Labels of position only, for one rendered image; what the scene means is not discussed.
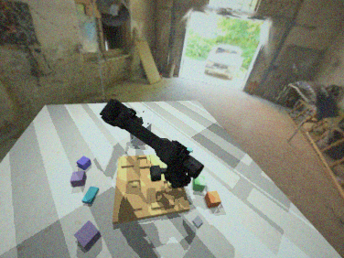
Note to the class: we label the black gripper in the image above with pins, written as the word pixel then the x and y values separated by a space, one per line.
pixel 156 172

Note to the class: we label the teal square block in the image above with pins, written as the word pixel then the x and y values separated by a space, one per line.
pixel 90 195

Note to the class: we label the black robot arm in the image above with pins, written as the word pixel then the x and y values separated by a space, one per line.
pixel 173 154

